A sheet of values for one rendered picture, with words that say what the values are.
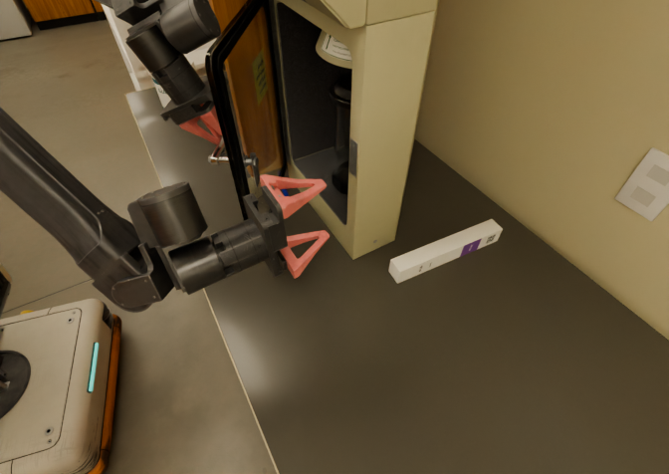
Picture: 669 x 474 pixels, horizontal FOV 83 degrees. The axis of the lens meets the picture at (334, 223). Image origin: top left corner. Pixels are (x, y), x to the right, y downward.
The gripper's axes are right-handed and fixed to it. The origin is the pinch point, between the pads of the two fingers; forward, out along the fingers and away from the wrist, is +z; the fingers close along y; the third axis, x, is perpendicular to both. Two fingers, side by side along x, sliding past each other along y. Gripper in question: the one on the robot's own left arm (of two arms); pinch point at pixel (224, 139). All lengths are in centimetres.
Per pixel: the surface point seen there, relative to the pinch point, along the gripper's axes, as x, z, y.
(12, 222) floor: -77, 35, 209
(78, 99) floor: -216, 17, 247
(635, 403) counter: 29, 54, -53
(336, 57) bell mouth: -5.9, -3.4, -22.7
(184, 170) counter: -21.8, 13.9, 32.2
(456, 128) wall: -36, 36, -36
